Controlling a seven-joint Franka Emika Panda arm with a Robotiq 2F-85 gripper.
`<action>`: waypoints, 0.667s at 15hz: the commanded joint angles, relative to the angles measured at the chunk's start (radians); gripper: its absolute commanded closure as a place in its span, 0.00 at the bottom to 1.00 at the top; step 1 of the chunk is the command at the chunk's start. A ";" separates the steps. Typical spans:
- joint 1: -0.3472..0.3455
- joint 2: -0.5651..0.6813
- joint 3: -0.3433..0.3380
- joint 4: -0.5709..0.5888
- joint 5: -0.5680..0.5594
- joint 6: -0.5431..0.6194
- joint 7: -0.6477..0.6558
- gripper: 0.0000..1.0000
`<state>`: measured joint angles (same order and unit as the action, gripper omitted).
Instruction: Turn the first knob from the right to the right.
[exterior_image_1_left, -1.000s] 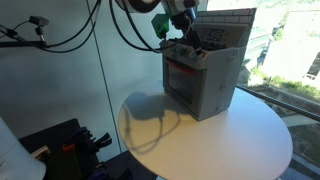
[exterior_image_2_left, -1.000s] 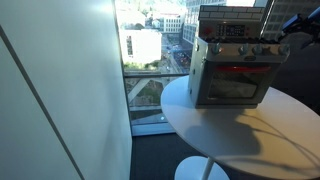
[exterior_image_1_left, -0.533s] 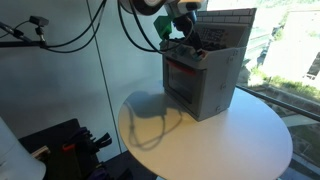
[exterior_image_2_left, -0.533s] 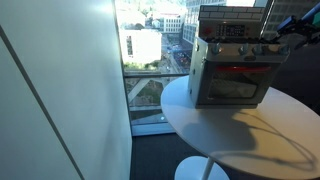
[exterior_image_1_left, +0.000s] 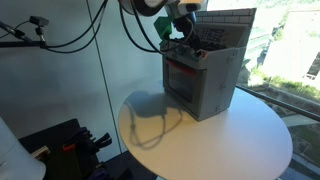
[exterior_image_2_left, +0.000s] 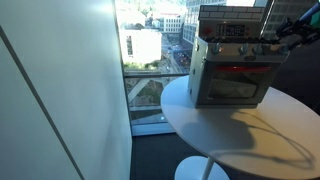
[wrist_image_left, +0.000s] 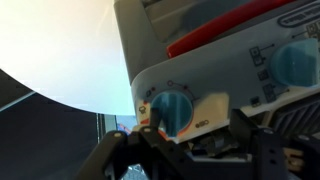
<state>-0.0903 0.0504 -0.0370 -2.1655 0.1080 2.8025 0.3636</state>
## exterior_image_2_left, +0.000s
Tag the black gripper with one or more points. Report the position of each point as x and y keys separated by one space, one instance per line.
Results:
x=295 y=29

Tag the grey toy oven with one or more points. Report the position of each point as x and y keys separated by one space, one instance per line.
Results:
x=233 y=83

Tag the round white table top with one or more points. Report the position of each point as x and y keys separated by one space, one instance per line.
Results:
x=240 y=140

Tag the white building outside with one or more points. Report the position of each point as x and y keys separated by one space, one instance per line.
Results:
x=143 y=45

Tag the dark window rail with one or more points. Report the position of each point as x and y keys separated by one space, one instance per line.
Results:
x=153 y=75

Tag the white table pedestal base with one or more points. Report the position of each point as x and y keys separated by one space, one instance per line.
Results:
x=193 y=170

